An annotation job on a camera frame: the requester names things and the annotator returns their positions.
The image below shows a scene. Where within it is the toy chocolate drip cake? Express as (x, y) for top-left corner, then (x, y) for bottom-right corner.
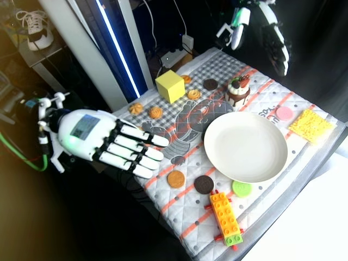
(226, 74), (251, 106)

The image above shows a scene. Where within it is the white round plate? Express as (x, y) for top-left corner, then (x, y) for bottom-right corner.
(203, 110), (288, 183)

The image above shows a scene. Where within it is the pink sandwich cookie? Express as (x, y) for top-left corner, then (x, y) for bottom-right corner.
(276, 106), (294, 121)

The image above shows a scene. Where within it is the dark chocolate sandwich cookie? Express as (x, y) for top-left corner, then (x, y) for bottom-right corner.
(193, 175), (215, 195)
(203, 78), (219, 91)

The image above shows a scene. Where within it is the white power adapter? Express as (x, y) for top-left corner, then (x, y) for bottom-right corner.
(181, 34), (194, 51)

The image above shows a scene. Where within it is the yellow square waffle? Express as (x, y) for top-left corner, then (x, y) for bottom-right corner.
(288, 108), (334, 144)

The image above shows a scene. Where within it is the white power strip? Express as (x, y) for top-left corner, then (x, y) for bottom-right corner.
(160, 50), (191, 69)

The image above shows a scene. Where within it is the yellow cube block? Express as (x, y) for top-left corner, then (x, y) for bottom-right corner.
(154, 69), (186, 104)

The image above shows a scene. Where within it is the green round cookie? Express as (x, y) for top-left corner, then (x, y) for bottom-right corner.
(231, 179), (253, 198)

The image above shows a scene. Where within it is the blue lit panel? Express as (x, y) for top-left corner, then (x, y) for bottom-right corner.
(73, 0), (154, 103)

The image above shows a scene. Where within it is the tan round biscuit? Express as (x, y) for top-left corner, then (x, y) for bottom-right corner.
(166, 170), (186, 189)

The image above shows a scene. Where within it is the orange toy brick stack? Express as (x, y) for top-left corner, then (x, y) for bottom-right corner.
(203, 191), (245, 247)

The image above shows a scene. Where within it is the grey quilt with bear print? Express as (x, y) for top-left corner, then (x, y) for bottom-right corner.
(113, 47), (340, 258)

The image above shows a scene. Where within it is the grey shelf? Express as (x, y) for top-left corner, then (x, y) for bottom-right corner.
(17, 40), (70, 88)

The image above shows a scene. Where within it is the white sneaker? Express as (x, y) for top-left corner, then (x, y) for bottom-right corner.
(15, 10), (54, 52)

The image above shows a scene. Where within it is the white cable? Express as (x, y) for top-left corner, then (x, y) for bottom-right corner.
(141, 0), (159, 50)
(173, 0), (189, 36)

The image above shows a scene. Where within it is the white post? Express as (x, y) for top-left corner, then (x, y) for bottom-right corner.
(38, 0), (120, 111)

